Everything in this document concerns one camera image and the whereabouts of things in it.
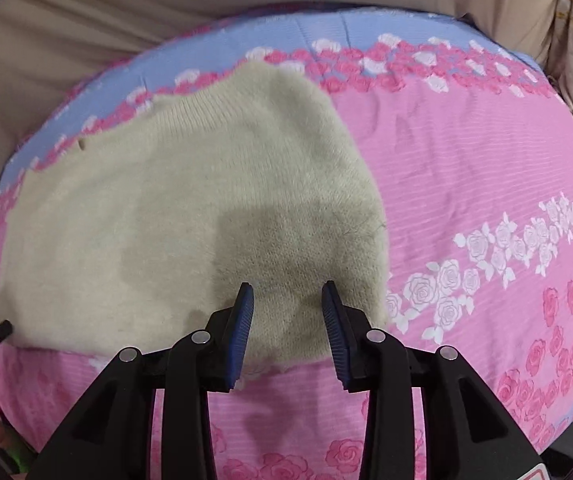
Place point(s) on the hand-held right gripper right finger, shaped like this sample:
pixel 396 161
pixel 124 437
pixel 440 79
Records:
pixel 334 330

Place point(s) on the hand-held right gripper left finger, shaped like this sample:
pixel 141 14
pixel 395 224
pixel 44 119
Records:
pixel 241 330

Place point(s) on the beige backdrop cloth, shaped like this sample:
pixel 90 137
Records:
pixel 116 10

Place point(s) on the cream sweater with black hearts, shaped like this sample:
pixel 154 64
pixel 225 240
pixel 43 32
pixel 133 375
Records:
pixel 166 210

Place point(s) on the pink floral bedsheet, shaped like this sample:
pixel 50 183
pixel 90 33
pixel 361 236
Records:
pixel 466 170

